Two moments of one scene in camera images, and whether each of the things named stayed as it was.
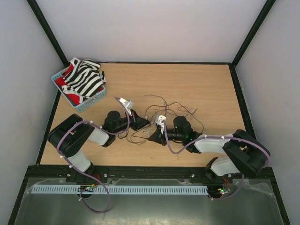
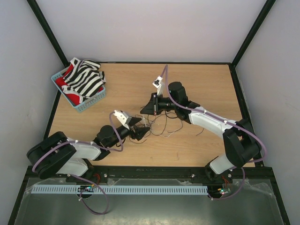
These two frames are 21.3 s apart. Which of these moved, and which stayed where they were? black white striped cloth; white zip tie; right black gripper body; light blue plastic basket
Moved: white zip tie; right black gripper body
Stayed: black white striped cloth; light blue plastic basket
